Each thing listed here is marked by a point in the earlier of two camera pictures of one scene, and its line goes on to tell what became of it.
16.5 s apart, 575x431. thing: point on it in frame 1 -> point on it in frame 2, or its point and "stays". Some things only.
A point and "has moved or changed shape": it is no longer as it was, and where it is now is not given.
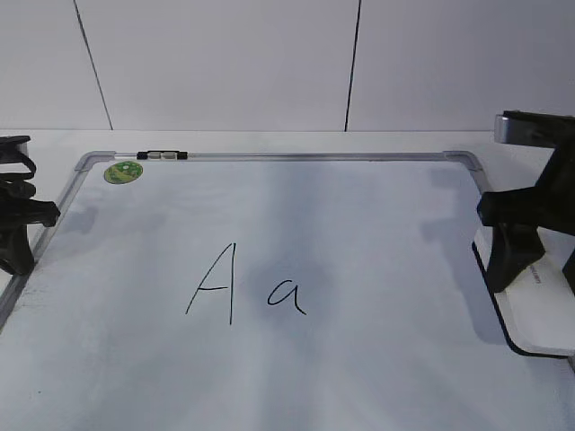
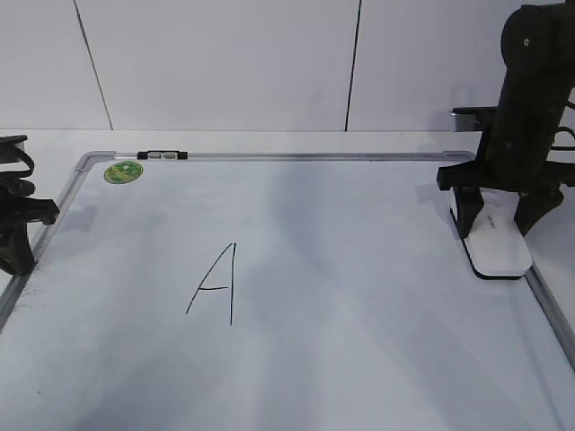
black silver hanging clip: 162,155 stays
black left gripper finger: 16,256 stays
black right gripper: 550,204 -> 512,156
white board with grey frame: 269,291 stays
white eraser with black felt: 537,310 has moved or changed shape
